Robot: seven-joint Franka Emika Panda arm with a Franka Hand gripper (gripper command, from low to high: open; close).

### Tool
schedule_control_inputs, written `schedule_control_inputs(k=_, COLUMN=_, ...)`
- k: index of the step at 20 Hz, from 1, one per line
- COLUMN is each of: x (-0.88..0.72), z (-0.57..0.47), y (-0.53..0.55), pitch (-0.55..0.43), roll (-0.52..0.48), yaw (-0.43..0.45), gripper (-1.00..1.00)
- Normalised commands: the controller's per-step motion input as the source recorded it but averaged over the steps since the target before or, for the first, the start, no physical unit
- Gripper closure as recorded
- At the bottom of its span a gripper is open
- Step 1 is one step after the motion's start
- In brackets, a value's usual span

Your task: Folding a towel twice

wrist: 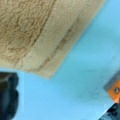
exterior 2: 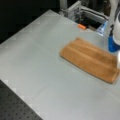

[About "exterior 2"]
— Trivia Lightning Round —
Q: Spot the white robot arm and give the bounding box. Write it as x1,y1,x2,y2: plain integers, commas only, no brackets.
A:
106,0,120,69

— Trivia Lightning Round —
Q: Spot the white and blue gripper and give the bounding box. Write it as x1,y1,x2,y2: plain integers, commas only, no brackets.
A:
115,50,120,69

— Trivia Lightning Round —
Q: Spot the brown terry cloth towel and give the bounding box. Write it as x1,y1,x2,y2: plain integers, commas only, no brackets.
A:
60,38,120,83

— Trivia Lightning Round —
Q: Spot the orange clamp on frame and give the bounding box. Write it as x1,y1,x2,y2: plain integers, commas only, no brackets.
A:
78,24,85,29

